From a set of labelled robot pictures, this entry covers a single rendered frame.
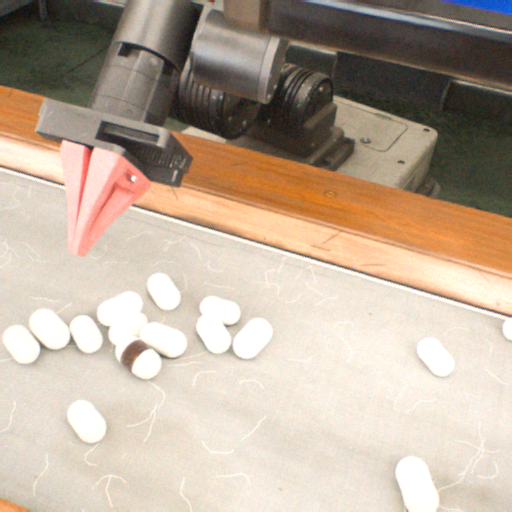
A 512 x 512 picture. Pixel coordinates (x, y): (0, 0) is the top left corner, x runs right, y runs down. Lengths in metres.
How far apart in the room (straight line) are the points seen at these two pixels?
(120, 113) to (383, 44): 0.30
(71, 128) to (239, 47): 0.13
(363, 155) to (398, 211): 0.65
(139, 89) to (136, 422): 0.23
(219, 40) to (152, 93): 0.06
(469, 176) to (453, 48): 2.01
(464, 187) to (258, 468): 1.77
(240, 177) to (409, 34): 0.45
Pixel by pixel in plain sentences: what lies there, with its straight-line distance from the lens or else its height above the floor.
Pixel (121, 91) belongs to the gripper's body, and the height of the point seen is 0.90.
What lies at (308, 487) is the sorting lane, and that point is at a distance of 0.43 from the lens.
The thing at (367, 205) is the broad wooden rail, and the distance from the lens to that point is 0.61.
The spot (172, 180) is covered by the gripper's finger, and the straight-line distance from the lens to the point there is 0.48.
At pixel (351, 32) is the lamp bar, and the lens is 0.19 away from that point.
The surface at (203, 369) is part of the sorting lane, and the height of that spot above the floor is 0.74.
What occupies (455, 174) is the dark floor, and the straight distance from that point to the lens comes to 2.19.
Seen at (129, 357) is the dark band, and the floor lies 0.76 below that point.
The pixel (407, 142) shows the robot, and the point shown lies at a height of 0.47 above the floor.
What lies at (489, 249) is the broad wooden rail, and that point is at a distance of 0.60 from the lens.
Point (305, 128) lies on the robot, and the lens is 1.09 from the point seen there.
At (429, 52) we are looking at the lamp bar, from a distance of 0.19.
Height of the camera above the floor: 1.12
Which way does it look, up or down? 41 degrees down
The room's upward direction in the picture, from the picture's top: 6 degrees clockwise
